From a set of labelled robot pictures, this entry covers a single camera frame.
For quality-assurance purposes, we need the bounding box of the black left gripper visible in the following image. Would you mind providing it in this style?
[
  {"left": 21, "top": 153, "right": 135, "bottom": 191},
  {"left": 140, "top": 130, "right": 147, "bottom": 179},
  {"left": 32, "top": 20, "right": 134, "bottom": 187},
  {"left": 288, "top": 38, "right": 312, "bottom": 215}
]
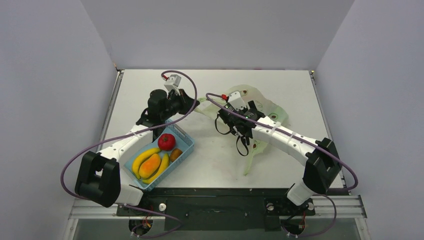
[{"left": 161, "top": 89, "right": 200, "bottom": 121}]

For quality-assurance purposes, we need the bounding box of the light green plastic bag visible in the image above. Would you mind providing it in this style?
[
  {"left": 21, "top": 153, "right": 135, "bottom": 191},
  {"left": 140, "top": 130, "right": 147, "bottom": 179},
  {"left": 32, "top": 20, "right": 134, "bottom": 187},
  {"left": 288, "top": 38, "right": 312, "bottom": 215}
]
[{"left": 194, "top": 84, "right": 289, "bottom": 176}]

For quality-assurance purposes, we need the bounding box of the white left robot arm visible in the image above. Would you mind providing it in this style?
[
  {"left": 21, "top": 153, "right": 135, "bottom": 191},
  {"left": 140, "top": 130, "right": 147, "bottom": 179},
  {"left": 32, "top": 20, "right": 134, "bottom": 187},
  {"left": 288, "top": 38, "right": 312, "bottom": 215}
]
[{"left": 74, "top": 88, "right": 200, "bottom": 215}]

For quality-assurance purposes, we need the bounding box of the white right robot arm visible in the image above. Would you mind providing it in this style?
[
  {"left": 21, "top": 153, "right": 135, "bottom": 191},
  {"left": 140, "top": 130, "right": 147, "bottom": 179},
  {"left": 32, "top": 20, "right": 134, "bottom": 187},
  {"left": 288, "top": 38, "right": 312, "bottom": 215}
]
[{"left": 217, "top": 101, "right": 342, "bottom": 214}]

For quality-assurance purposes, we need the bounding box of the red fake tomato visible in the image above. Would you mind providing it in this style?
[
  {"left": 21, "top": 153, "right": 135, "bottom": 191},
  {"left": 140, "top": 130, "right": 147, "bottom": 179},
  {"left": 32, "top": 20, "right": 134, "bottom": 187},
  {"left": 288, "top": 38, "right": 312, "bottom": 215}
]
[{"left": 157, "top": 133, "right": 176, "bottom": 151}]

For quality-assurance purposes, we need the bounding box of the brown fake kiwi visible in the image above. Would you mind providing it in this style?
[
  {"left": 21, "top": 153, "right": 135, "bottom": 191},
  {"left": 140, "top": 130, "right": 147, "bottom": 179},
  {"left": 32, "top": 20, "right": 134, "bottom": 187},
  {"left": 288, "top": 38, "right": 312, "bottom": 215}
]
[{"left": 169, "top": 148, "right": 183, "bottom": 163}]

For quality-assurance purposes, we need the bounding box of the yellow fake banana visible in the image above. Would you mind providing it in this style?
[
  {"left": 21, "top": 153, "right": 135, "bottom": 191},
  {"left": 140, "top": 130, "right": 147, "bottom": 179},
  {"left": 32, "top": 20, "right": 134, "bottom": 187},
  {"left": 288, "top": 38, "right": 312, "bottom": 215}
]
[
  {"left": 131, "top": 147, "right": 161, "bottom": 179},
  {"left": 141, "top": 153, "right": 170, "bottom": 185}
]

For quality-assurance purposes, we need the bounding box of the orange fake mango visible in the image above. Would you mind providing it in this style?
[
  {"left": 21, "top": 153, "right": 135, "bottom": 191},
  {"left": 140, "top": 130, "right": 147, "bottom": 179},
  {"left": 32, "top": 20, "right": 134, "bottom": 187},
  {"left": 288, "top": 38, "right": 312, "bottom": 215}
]
[{"left": 138, "top": 153, "right": 162, "bottom": 179}]

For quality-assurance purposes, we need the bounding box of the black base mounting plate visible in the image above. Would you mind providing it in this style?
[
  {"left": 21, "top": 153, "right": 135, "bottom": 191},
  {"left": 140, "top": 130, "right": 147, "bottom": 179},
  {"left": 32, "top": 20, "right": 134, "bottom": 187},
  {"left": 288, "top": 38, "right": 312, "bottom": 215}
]
[{"left": 114, "top": 188, "right": 324, "bottom": 232}]

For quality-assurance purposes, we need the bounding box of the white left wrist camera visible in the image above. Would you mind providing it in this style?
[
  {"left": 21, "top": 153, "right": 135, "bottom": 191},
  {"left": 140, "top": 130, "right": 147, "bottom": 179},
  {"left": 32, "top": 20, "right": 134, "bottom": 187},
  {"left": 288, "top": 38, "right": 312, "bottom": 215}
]
[{"left": 164, "top": 74, "right": 182, "bottom": 96}]

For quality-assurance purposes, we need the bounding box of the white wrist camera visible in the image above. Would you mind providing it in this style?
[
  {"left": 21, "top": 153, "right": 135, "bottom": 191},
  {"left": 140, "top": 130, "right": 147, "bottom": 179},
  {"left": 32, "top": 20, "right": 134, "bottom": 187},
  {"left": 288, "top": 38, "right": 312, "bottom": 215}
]
[
  {"left": 227, "top": 91, "right": 248, "bottom": 111},
  {"left": 164, "top": 74, "right": 182, "bottom": 96}
]

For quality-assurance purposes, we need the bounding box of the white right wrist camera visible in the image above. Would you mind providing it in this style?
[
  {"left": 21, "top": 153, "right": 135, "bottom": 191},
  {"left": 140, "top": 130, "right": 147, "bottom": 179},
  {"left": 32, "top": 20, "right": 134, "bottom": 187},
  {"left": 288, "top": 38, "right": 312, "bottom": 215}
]
[{"left": 227, "top": 91, "right": 248, "bottom": 111}]

